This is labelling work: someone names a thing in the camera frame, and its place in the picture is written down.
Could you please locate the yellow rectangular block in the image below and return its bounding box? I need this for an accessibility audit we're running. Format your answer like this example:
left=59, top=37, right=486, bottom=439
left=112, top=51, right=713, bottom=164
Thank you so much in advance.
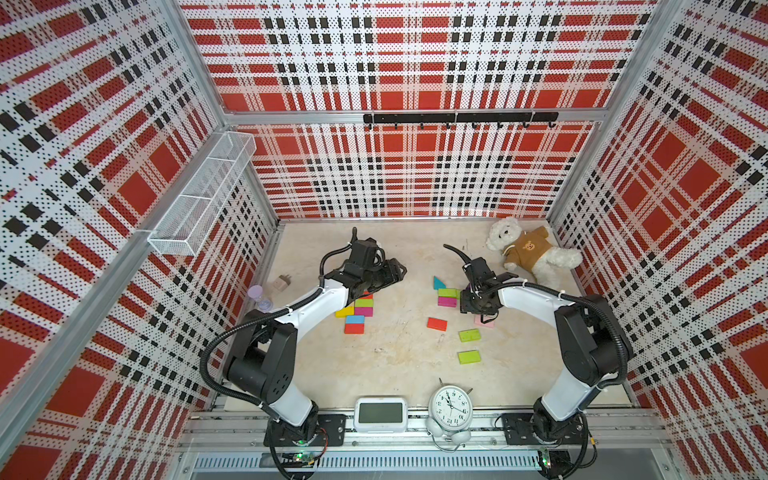
left=335, top=305, right=355, bottom=318

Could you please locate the white digital display device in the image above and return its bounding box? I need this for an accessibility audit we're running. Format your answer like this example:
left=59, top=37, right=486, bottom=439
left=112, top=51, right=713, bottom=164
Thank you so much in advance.
left=353, top=396, right=408, bottom=434

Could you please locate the pink block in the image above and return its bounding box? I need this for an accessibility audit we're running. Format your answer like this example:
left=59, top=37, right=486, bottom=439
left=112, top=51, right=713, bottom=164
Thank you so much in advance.
left=474, top=316, right=495, bottom=329

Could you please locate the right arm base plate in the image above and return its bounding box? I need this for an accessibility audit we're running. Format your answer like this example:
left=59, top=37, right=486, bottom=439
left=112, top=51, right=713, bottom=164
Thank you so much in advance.
left=500, top=413, right=588, bottom=447

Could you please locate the small brown white object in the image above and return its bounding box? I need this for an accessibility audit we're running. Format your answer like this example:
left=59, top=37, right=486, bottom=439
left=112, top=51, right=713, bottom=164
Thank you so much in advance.
left=272, top=275, right=292, bottom=292

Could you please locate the white wire mesh basket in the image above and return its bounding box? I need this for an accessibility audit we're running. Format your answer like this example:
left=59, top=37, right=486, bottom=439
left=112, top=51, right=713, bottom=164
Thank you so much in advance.
left=148, top=131, right=255, bottom=256

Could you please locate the red block front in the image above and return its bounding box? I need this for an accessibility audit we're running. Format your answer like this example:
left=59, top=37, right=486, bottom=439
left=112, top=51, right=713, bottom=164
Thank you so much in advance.
left=344, top=324, right=365, bottom=335

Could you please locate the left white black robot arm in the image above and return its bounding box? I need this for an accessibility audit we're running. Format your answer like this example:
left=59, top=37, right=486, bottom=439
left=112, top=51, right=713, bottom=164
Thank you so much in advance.
left=199, top=237, right=407, bottom=444

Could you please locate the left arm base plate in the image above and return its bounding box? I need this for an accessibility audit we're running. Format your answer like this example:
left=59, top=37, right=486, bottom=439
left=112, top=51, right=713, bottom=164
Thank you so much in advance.
left=263, top=414, right=347, bottom=447

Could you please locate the black hook rail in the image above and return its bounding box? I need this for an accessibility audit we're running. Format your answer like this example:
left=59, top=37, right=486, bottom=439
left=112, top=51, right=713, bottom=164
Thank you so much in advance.
left=362, top=111, right=560, bottom=126

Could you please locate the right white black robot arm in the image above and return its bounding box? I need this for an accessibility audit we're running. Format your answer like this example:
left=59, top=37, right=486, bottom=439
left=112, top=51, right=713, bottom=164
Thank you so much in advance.
left=459, top=254, right=634, bottom=444

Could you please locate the green block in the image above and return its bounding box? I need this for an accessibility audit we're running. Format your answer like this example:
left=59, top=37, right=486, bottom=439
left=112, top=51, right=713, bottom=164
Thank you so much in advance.
left=437, top=288, right=460, bottom=299
left=457, top=350, right=482, bottom=365
left=459, top=329, right=482, bottom=343
left=354, top=298, right=374, bottom=308

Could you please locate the white analog alarm clock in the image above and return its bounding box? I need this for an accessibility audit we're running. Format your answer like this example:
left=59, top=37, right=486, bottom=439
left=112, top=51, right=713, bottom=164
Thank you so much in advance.
left=425, top=379, right=474, bottom=453

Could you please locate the white teddy bear brown shirt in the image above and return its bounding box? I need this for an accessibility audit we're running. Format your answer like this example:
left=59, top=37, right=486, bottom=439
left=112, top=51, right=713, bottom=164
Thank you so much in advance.
left=486, top=218, right=583, bottom=289

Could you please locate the magenta block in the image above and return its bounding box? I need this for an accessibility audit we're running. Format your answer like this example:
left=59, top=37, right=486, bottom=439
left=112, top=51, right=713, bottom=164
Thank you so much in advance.
left=437, top=297, right=458, bottom=308
left=354, top=307, right=374, bottom=318

